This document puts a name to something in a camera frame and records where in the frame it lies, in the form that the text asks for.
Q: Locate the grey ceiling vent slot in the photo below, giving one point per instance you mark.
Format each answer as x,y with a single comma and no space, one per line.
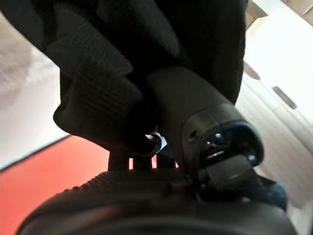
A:
284,98

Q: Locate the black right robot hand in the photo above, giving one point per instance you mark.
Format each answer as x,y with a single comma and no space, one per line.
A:
151,210

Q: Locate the black garment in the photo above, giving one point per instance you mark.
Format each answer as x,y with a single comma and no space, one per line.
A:
122,49

